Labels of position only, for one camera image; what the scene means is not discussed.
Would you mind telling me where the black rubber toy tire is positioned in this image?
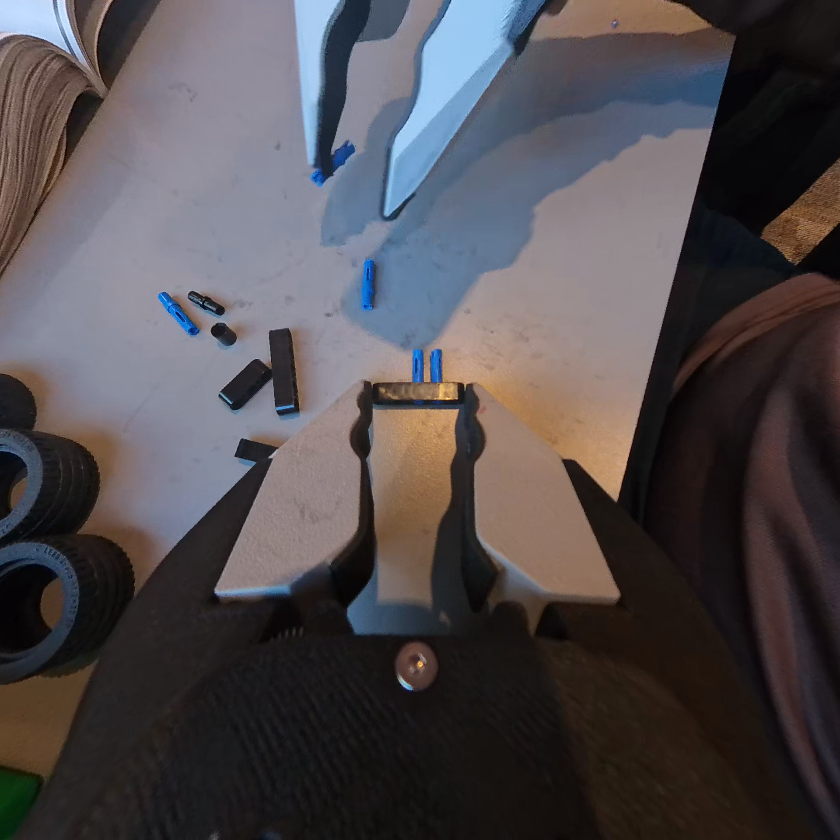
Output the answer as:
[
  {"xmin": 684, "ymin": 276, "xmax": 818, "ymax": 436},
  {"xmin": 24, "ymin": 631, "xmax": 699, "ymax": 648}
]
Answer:
[{"xmin": 0, "ymin": 373, "xmax": 38, "ymax": 432}]

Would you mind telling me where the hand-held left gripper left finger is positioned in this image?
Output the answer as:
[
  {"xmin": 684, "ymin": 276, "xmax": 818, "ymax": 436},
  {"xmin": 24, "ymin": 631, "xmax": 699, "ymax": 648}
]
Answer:
[{"xmin": 215, "ymin": 381, "xmax": 376, "ymax": 605}]

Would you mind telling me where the green plastic bin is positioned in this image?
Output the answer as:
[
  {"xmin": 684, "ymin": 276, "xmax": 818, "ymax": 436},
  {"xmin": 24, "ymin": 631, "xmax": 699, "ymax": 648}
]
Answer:
[{"xmin": 0, "ymin": 763, "xmax": 45, "ymax": 823}]

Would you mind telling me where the person's brown sweater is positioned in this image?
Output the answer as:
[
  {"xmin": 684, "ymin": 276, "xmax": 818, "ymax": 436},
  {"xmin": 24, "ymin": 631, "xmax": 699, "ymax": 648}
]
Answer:
[{"xmin": 646, "ymin": 272, "xmax": 840, "ymax": 840}]

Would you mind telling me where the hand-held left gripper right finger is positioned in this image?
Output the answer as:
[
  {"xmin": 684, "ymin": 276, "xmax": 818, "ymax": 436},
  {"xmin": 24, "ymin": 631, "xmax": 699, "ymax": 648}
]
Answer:
[{"xmin": 463, "ymin": 384, "xmax": 620, "ymax": 611}]

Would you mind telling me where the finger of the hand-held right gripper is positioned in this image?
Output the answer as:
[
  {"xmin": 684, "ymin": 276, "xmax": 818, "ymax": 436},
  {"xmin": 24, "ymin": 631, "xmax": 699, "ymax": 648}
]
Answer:
[
  {"xmin": 293, "ymin": 0, "xmax": 368, "ymax": 175},
  {"xmin": 382, "ymin": 0, "xmax": 549, "ymax": 221}
]

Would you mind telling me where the long black toy beam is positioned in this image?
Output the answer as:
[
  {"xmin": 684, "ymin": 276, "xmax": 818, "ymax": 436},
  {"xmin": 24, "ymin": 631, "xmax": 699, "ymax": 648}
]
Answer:
[
  {"xmin": 268, "ymin": 327, "xmax": 301, "ymax": 416},
  {"xmin": 372, "ymin": 381, "xmax": 466, "ymax": 406}
]

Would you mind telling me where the white desk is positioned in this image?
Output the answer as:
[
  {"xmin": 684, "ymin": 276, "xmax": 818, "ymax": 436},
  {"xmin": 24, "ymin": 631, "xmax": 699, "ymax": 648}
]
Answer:
[{"xmin": 0, "ymin": 0, "xmax": 735, "ymax": 775}]

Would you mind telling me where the open instruction booklet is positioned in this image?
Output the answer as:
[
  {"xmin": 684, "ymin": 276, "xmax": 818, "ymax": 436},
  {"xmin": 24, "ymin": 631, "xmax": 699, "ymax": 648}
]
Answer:
[{"xmin": 0, "ymin": 0, "xmax": 163, "ymax": 266}]

